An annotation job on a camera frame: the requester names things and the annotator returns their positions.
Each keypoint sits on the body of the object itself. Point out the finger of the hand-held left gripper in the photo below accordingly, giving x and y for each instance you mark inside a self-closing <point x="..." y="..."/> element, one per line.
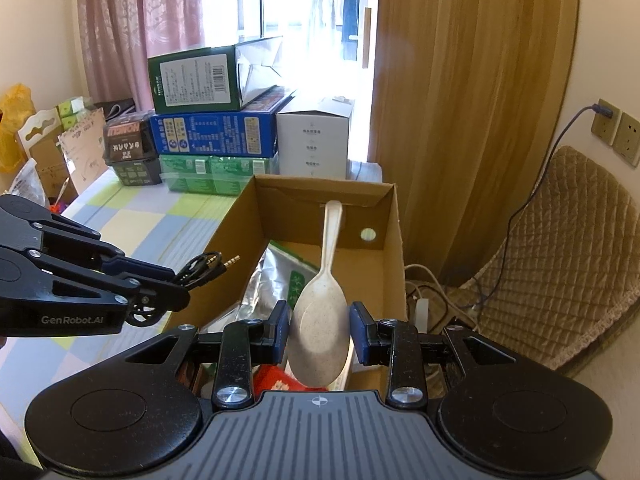
<point x="160" y="297"/>
<point x="135" y="267"/>

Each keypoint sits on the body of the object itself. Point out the chair with quilted beige cover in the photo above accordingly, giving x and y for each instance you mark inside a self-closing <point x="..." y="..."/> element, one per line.
<point x="565" y="260"/>

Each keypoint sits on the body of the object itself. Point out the green tissue packets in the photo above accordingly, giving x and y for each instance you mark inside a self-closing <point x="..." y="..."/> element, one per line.
<point x="67" y="110"/>

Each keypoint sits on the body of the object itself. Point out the dark green carton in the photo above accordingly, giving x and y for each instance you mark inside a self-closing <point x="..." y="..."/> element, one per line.
<point x="195" y="80"/>

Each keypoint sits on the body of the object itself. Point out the white carton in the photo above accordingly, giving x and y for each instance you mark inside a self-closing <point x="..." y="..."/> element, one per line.
<point x="312" y="145"/>

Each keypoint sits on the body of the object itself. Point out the pink patterned curtain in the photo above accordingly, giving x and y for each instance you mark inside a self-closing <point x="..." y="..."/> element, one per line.
<point x="125" y="20"/>

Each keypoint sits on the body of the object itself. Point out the silver foil tea pouch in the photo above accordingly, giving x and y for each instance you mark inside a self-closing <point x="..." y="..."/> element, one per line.
<point x="270" y="280"/>

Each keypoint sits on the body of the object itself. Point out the yellow plastic bag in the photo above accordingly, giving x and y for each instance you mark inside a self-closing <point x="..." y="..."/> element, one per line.
<point x="17" y="100"/>

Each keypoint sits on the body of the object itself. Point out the clear plastic bag white contents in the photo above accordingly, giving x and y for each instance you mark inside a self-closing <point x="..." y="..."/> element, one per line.
<point x="27" y="180"/>

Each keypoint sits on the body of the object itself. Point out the brown curtain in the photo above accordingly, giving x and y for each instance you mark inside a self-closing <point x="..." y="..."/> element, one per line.
<point x="475" y="85"/>

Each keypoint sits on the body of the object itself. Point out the beige rice spoon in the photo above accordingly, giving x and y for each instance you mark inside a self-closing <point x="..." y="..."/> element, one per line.
<point x="320" y="330"/>

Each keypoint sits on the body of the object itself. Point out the brown cardboard box white hanger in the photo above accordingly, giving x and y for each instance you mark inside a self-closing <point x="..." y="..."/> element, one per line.
<point x="45" y="160"/>

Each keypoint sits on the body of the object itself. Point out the thin stick with orange tag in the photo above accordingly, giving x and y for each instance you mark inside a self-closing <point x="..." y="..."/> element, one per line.
<point x="60" y="206"/>

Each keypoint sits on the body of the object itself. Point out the empty wall socket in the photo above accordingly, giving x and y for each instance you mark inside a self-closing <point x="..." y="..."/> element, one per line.
<point x="627" y="140"/>

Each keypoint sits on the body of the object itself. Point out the black instant noodle bowl pack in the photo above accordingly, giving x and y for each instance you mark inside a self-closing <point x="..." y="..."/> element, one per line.
<point x="127" y="145"/>

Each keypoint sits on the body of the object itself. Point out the cardboard carton with pink print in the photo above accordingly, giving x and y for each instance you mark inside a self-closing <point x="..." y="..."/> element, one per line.
<point x="82" y="150"/>

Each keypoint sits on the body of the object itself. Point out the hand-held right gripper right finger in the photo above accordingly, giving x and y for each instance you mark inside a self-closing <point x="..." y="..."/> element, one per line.
<point x="357" y="332"/>

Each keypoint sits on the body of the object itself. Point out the green shrink-wrapped carton pack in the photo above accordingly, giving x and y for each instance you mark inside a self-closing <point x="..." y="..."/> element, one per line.
<point x="215" y="172"/>

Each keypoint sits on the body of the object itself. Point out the red snack packet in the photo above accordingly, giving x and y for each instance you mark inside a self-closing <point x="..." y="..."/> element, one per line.
<point x="275" y="380"/>

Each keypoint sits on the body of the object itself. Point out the glass sliding door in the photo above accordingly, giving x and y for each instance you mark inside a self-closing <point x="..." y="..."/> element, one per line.
<point x="300" y="10"/>

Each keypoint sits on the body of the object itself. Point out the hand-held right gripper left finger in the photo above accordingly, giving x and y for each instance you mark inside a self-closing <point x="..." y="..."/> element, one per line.
<point x="282" y="330"/>

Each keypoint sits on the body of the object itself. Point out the blue carton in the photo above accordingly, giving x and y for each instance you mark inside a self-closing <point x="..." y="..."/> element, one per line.
<point x="210" y="135"/>

